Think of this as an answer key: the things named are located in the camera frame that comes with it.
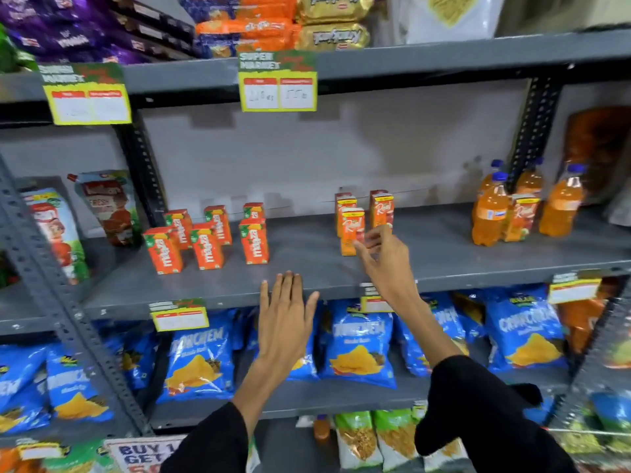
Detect red ketchup pouch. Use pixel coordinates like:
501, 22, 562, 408
67, 169, 144, 248
20, 187, 91, 286

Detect white promotion sign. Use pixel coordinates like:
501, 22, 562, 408
104, 434, 188, 473

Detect row of blue chip packets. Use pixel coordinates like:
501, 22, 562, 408
0, 284, 569, 435

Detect grey metal shelving rack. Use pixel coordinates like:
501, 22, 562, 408
0, 28, 631, 473

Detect person's left hand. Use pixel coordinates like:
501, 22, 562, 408
254, 271, 320, 377

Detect group of red drink cartons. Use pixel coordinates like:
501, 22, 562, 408
142, 202, 271, 276

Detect person's right hand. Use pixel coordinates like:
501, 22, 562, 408
353, 225, 421, 314

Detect person's right forearm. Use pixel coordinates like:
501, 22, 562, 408
392, 298, 580, 473

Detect orange snack packets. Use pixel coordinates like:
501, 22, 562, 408
558, 278, 620, 356

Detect gold biscuit packet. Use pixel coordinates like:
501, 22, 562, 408
295, 23, 371, 52
297, 0, 375, 24

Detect green white snack packet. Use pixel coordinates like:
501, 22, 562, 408
423, 437, 470, 473
373, 409, 421, 472
335, 412, 384, 470

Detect stack of purple snack packets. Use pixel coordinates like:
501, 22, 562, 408
0, 0, 150, 65

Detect orange soda bottle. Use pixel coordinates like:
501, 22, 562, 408
515, 157, 545, 198
476, 159, 505, 193
471, 171, 510, 247
538, 163, 587, 238

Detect small yellow green price tag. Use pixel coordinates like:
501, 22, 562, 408
548, 271, 603, 305
15, 438, 66, 462
148, 298, 210, 333
359, 283, 395, 314

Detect stack of dark biscuit packs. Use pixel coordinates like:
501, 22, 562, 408
107, 0, 196, 61

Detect large yellow green price tag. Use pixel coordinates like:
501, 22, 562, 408
238, 50, 318, 113
37, 62, 133, 126

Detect white plastic bag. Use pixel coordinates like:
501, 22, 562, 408
393, 0, 507, 45

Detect orange juice carton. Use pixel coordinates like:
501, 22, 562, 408
339, 207, 366, 257
502, 194, 541, 243
372, 193, 395, 230
369, 189, 389, 227
335, 192, 358, 238

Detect stack of orange biscuit packets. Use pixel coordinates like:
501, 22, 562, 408
179, 0, 302, 59

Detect person's left forearm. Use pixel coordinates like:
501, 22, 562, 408
160, 358, 298, 473

